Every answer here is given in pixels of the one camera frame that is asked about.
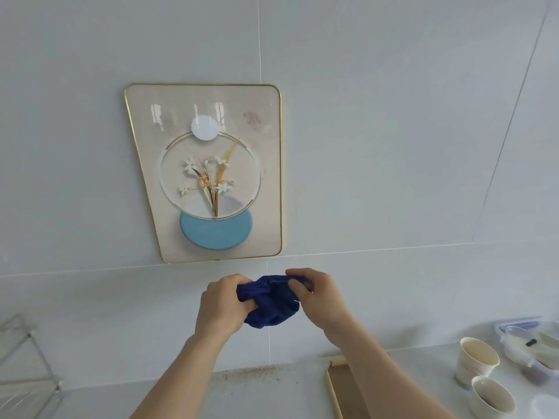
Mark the person's left hand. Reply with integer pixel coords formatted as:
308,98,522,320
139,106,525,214
194,274,259,342

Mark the person's right hand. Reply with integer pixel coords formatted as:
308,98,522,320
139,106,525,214
286,268,353,332

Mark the dark blue cloth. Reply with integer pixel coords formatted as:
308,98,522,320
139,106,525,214
236,275,313,330

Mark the person's left forearm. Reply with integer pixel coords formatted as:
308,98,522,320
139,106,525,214
124,331,233,419

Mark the person's right forearm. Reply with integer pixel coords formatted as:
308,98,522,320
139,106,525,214
322,315,457,419

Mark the wooden tray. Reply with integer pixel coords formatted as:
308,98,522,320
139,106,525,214
324,356,373,419

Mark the stained white paper cup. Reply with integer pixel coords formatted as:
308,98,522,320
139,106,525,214
454,337,500,389
469,376,517,419

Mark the clear plastic container blue lid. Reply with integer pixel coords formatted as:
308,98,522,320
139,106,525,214
494,318,559,381

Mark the gold framed floral wall picture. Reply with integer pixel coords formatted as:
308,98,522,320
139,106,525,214
123,83,283,264

